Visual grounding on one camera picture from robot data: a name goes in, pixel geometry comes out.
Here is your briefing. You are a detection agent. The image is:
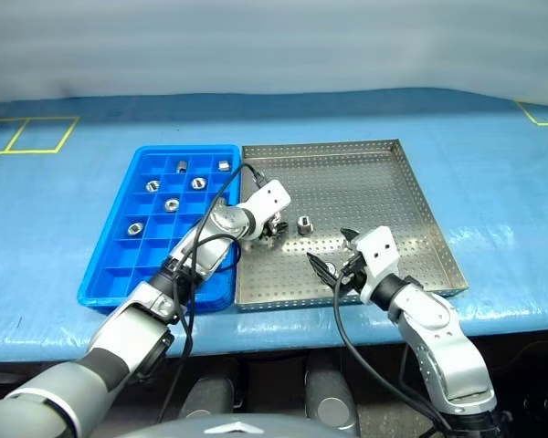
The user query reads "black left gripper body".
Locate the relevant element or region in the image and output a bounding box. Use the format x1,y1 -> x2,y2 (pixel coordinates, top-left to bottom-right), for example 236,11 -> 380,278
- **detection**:
261,210 -> 285,239

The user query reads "yellow tape double rectangle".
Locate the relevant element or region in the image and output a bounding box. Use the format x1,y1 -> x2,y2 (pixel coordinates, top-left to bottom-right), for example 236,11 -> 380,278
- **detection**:
0,116 -> 81,156

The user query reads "blue compartment tray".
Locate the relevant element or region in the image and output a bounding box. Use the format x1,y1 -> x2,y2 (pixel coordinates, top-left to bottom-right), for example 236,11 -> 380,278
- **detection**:
76,144 -> 243,316

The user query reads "yellow tape corner marking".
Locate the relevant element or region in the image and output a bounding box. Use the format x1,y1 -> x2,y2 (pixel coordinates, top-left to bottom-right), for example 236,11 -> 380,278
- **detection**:
515,100 -> 548,127

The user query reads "blue plastic table cover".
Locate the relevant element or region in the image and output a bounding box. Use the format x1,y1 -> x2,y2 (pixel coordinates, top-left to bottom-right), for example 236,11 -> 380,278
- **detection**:
0,87 -> 548,364

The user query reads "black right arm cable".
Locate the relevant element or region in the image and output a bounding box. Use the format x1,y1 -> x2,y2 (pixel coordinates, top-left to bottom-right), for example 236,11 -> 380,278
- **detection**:
332,268 -> 453,438

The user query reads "perforated steel tray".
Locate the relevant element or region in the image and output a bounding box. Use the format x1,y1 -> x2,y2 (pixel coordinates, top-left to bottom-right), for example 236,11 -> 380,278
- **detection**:
234,139 -> 469,314

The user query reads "grey robot torso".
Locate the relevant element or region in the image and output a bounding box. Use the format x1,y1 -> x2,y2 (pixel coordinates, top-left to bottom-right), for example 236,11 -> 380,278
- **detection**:
118,412 -> 348,438

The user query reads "dark grey rounded cylinder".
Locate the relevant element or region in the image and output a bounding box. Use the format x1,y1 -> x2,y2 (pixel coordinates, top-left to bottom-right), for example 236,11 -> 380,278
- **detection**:
180,376 -> 237,421
303,369 -> 362,437

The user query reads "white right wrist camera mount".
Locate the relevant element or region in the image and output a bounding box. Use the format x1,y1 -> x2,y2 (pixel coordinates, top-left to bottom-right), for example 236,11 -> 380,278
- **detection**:
354,225 -> 399,306

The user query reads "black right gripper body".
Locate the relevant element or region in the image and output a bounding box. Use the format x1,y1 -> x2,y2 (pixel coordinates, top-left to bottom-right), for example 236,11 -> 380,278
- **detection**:
332,245 -> 370,298

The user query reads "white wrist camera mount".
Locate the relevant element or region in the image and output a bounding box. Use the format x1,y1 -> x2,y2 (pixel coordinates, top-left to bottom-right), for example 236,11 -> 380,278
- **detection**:
242,179 -> 292,242
354,225 -> 399,306

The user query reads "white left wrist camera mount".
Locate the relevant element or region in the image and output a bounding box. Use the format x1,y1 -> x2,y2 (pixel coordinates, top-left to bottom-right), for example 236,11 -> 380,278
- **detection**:
242,179 -> 292,242

